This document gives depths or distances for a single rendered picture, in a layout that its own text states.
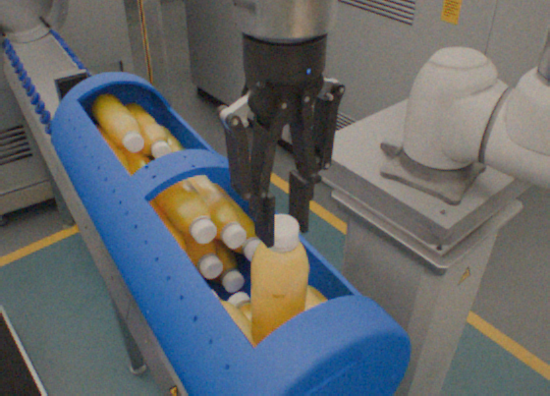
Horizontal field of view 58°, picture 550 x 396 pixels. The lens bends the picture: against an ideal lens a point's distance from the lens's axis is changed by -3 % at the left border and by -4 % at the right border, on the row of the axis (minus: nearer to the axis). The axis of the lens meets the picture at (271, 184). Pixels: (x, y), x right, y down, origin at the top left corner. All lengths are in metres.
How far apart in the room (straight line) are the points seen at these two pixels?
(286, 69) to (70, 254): 2.27
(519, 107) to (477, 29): 1.12
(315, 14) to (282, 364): 0.37
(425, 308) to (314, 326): 0.62
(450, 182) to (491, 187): 0.11
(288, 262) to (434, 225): 0.50
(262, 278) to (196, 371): 0.16
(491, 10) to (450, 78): 1.05
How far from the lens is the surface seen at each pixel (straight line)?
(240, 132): 0.47
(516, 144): 0.99
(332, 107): 0.52
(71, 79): 1.65
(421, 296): 1.18
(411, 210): 1.06
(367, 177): 1.12
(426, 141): 1.05
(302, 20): 0.42
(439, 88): 1.00
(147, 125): 1.17
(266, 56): 0.44
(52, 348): 2.28
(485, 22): 2.05
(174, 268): 0.74
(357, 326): 0.62
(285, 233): 0.57
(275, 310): 0.64
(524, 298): 2.53
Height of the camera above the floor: 1.71
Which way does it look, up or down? 36 degrees down
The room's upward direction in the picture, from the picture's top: straight up
